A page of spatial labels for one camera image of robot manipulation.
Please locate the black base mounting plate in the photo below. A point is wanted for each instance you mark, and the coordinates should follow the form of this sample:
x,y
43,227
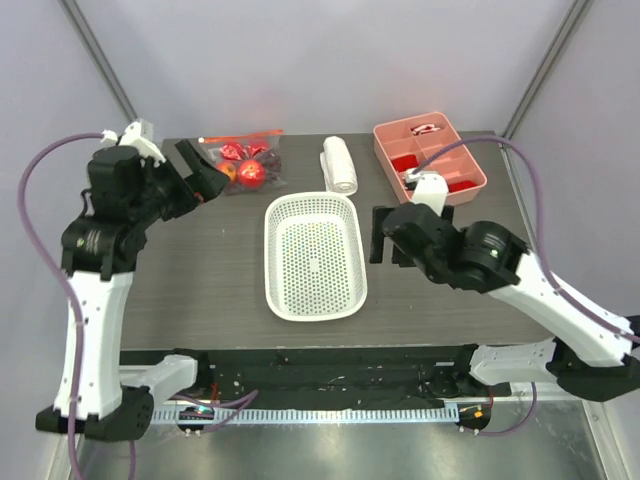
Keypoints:
x,y
327,378

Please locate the red white item in tray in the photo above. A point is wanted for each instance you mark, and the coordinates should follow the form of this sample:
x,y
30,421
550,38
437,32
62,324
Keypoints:
x,y
425,128

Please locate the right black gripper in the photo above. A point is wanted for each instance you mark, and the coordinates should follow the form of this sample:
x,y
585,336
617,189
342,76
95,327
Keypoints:
x,y
400,228

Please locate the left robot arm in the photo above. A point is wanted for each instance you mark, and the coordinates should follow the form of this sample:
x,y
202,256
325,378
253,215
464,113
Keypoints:
x,y
129,192

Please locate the white slotted cable duct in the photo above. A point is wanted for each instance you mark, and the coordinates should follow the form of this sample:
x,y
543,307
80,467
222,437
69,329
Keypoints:
x,y
183,415

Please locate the rolled white towel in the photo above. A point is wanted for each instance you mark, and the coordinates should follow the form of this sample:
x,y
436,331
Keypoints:
x,y
337,167

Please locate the pink compartment organizer tray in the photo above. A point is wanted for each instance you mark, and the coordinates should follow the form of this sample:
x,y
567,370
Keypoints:
x,y
394,139

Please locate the red block in tray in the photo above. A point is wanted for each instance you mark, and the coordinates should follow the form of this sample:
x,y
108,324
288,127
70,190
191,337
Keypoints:
x,y
404,162

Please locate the red block tray front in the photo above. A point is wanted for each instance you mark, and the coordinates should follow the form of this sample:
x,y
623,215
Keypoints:
x,y
461,186

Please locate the red fake apple right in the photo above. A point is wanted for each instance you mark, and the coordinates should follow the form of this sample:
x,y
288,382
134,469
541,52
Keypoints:
x,y
251,174

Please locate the clear zip top bag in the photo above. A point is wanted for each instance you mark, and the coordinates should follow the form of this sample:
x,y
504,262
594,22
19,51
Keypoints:
x,y
271,159

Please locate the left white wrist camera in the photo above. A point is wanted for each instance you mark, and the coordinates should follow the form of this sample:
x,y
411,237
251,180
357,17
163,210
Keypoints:
x,y
139,135

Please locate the white perforated plastic basket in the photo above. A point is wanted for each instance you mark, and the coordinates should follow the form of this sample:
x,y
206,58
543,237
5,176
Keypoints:
x,y
314,267

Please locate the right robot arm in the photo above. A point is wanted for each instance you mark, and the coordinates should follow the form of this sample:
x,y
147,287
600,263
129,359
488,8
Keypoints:
x,y
582,357

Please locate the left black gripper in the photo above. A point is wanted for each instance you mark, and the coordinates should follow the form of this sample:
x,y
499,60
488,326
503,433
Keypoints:
x,y
207,181

